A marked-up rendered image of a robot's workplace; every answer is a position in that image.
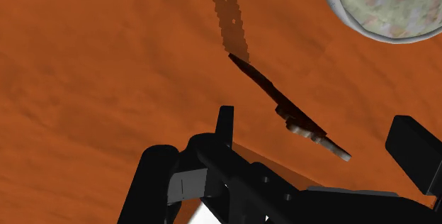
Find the grey bowl with mottled inside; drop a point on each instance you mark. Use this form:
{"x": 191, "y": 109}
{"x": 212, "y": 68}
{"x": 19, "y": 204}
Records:
{"x": 390, "y": 2}

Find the dark brown slim kitchen tool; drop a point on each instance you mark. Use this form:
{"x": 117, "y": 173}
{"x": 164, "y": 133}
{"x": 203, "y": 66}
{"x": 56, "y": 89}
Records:
{"x": 293, "y": 114}

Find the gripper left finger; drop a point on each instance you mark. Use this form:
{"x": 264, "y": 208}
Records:
{"x": 207, "y": 154}

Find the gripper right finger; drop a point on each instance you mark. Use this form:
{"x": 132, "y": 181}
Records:
{"x": 416, "y": 147}

